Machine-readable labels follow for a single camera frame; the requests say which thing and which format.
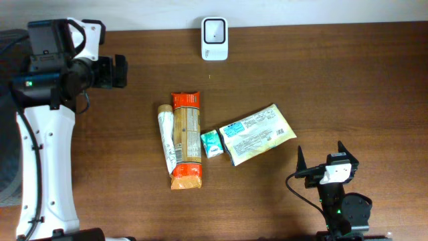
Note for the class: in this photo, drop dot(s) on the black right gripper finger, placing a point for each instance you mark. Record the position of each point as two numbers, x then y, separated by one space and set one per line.
343 149
301 164

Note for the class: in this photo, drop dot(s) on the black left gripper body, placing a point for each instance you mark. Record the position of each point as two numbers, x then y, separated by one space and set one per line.
106 74

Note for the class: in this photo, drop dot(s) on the beige white tube packet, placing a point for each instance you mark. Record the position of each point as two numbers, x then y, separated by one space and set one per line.
166 126

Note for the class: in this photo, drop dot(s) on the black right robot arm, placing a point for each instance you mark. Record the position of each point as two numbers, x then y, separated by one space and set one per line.
346 214

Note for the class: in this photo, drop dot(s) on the orange pasta packet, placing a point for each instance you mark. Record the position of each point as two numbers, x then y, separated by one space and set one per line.
187 141

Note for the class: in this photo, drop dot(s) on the white barcode scanner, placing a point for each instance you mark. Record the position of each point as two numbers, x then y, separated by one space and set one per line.
214 39

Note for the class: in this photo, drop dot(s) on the yellow noodle packet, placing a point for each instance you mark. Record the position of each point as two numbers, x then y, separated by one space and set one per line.
255 134

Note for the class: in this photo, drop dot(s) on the teal tissue pack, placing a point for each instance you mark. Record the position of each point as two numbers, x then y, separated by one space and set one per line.
212 144

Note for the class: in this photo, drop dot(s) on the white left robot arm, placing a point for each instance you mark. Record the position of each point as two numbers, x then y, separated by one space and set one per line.
64 63

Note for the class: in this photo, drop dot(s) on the grey plastic mesh basket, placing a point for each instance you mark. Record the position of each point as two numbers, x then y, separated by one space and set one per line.
14 47

